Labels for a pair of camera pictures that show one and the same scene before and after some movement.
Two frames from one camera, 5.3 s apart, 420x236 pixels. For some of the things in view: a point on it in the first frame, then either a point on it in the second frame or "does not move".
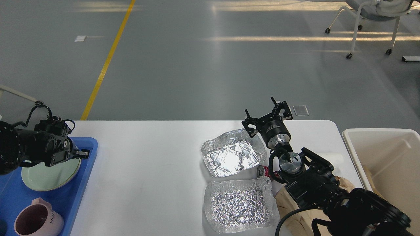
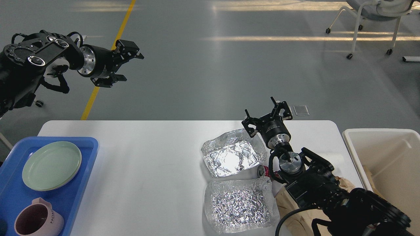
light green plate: (41, 177) does not move
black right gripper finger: (252, 125) does not move
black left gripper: (59, 148) -> (98, 62)
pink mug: (37, 219) does not move
